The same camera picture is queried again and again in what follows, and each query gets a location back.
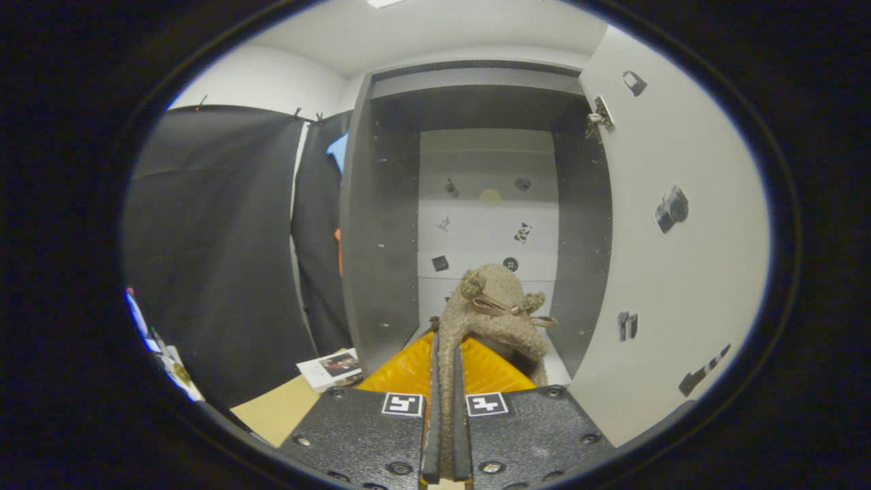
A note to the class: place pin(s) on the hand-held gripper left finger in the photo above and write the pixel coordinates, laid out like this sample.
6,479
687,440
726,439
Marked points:
431,435

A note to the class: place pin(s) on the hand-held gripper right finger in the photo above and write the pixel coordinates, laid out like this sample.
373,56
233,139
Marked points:
461,435

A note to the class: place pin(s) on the brown plush shoe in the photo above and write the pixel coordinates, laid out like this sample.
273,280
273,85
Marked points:
497,320

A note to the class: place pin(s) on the grey shoe cabinet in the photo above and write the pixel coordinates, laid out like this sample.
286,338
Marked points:
381,238

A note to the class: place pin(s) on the metal door hinge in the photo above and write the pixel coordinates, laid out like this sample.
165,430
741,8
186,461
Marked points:
602,112

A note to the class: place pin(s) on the black backdrop cloth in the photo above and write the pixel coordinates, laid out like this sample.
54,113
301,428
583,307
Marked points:
218,258

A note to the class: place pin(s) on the long ceiling light panel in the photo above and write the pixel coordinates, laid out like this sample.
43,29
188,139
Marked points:
382,3

